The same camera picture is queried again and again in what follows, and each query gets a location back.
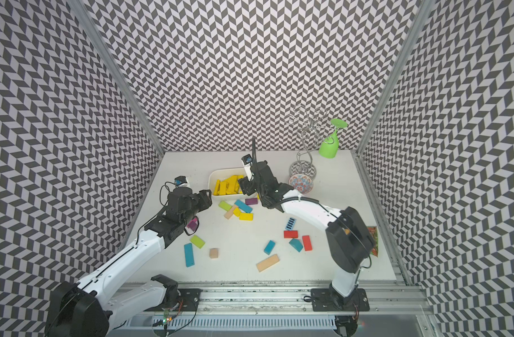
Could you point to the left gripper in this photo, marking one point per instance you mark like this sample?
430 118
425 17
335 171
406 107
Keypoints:
204 200

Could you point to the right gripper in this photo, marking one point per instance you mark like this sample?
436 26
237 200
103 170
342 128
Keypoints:
245 185

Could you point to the yellow long block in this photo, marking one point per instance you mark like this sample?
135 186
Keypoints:
217 188

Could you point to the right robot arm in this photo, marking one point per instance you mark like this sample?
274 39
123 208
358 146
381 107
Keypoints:
349 241

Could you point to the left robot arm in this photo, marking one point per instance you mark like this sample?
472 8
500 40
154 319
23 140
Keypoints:
90 307

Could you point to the dark purple block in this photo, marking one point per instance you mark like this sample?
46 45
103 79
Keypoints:
193 225

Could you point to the purple flat block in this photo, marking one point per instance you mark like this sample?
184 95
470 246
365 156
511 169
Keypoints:
251 201

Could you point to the teal block back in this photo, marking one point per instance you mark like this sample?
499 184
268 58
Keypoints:
243 206

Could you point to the light green block back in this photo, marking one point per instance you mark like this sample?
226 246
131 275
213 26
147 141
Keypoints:
225 206

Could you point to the light green block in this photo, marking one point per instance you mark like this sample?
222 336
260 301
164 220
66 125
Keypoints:
197 241
225 206

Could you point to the yellow block middle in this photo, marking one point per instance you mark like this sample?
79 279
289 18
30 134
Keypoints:
246 216

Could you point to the light green block front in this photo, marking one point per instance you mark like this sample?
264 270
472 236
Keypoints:
197 241

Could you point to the white plastic tray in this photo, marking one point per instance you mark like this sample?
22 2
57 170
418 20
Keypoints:
229 187

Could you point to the natural wood block back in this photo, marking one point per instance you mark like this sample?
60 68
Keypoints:
230 212

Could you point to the blue ridged block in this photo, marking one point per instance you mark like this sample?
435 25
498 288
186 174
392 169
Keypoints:
290 224

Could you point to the long teal block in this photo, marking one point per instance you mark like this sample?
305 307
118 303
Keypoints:
189 255

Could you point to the small natural wood cube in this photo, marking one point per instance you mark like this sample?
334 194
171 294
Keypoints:
213 253

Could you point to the red flat block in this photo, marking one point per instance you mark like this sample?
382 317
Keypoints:
290 234

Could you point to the small teal block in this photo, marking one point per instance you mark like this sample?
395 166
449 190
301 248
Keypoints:
269 247

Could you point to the teal wedge block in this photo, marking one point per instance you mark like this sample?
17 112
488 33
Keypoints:
296 244

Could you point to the green plastic goblet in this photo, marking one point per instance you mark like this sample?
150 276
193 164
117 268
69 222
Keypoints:
330 145

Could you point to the red upright block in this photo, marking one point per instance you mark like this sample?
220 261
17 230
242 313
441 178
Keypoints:
307 243

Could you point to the long natural wood block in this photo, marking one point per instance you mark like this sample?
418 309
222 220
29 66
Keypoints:
267 263

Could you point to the green snack bag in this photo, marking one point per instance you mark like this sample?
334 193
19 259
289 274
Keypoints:
374 233

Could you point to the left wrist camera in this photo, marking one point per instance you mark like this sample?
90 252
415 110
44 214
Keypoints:
181 182

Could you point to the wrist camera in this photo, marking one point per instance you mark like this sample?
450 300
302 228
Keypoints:
247 161
181 182

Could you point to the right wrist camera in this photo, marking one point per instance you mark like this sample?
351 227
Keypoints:
247 161

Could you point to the metal wire cup rack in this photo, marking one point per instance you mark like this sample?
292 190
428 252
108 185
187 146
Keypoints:
309 125

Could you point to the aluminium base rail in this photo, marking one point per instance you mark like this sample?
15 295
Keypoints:
292 298

